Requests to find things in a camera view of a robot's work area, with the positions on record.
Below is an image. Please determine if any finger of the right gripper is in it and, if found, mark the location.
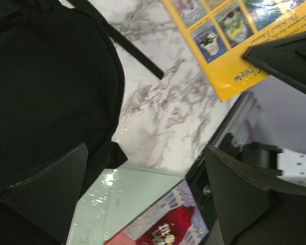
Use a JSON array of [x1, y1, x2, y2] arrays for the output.
[[242, 31, 306, 94]]

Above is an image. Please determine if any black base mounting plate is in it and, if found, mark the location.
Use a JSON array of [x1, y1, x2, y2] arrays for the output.
[[185, 132, 243, 230]]

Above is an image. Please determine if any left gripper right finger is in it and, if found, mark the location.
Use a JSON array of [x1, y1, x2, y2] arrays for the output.
[[205, 146, 306, 244]]

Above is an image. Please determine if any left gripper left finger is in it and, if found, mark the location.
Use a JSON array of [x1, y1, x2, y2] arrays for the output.
[[0, 143, 88, 244]]

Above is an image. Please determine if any thin booklet under books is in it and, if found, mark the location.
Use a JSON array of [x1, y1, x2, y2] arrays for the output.
[[105, 180, 209, 245]]

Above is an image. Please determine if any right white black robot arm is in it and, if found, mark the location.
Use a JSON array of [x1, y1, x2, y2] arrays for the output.
[[243, 31, 306, 187]]

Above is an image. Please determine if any aluminium extrusion rail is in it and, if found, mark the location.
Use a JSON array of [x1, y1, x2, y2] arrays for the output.
[[205, 91, 261, 157]]

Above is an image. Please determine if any yellow cover book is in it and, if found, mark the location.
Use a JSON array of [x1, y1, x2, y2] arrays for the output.
[[163, 0, 306, 101]]

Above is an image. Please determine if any black student backpack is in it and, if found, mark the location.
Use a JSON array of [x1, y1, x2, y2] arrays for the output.
[[0, 1, 164, 244]]

